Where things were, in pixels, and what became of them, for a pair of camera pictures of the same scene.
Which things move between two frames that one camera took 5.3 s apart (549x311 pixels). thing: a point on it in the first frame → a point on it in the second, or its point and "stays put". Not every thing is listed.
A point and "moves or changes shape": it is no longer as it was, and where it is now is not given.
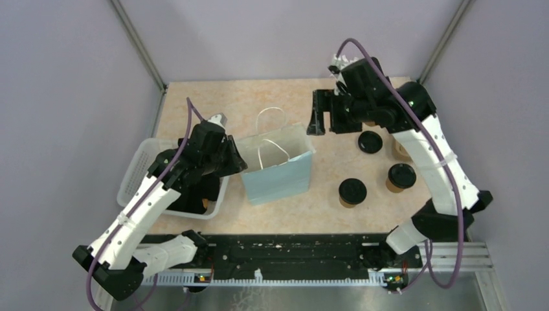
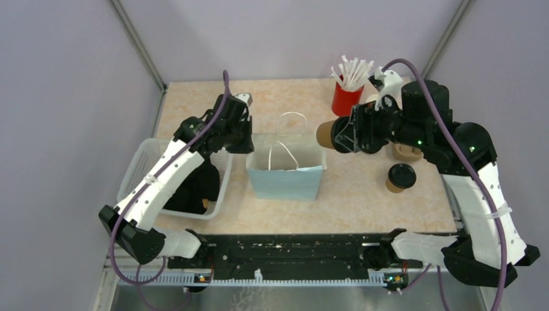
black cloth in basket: (191, 201) stays put
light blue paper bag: (279, 162) moves or changes shape
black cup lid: (353, 191) → (337, 128)
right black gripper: (325, 100) → (363, 121)
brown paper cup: (346, 204) → (324, 134)
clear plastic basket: (136, 158) stays put
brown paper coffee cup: (392, 187) stays put
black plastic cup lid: (402, 175) stays put
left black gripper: (236, 162) → (247, 146)
